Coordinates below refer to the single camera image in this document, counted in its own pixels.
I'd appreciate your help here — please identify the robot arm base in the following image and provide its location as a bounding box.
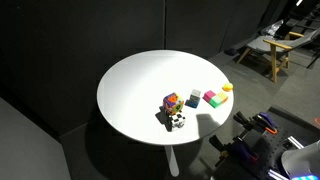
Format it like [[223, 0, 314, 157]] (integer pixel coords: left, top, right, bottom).
[[281, 141, 320, 180]]

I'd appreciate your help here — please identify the pink block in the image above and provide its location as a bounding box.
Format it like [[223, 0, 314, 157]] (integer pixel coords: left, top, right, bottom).
[[203, 90, 215, 102]]

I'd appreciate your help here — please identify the yellow ball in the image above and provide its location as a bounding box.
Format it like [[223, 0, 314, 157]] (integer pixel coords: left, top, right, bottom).
[[222, 83, 234, 92]]

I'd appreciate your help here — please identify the dark green block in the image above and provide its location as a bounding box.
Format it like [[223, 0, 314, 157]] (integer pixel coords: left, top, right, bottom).
[[209, 96, 223, 108]]

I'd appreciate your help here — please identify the grey block on blue block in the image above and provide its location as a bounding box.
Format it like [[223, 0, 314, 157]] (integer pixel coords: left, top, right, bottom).
[[186, 89, 201, 108]]

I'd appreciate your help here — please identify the black purple clamp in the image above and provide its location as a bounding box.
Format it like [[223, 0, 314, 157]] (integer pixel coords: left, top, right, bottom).
[[233, 112, 278, 134]]

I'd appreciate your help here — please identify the round white table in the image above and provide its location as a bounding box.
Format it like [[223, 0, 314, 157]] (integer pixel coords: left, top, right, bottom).
[[97, 50, 234, 177]]

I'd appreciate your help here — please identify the orange block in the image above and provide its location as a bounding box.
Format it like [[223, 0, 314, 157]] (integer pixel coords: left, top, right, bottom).
[[217, 92, 228, 103]]

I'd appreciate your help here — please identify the colourful orange purple cube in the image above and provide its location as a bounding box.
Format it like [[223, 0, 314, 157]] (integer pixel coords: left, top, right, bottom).
[[163, 93, 184, 115]]

